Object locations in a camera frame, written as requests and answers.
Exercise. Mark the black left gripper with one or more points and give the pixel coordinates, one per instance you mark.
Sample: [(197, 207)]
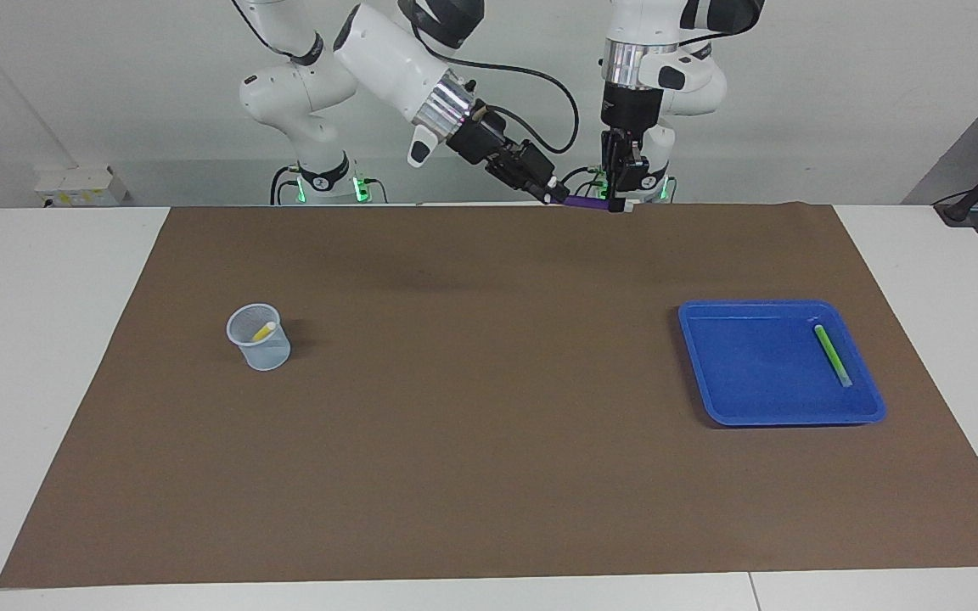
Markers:
[(632, 106)]

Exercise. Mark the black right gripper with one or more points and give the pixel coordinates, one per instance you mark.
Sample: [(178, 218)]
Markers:
[(485, 140)]

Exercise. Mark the purple pen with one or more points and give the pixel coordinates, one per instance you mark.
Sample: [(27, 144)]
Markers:
[(587, 203)]

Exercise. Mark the green pen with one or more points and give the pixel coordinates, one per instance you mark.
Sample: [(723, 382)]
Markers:
[(832, 355)]

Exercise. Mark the yellow pen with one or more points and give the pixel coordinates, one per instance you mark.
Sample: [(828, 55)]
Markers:
[(264, 332)]

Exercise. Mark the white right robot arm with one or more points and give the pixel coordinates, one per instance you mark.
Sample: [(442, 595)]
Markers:
[(387, 59)]

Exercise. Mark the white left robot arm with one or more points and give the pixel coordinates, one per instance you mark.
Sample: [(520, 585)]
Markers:
[(642, 25)]

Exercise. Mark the blue plastic tray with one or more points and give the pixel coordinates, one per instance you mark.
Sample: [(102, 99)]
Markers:
[(752, 373)]

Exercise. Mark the brown table mat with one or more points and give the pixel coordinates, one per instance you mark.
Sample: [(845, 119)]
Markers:
[(489, 475)]

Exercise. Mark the translucent plastic cup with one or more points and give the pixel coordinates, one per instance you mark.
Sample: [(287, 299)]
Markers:
[(266, 356)]

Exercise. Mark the white power strip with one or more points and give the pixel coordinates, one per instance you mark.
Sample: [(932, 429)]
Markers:
[(81, 187)]

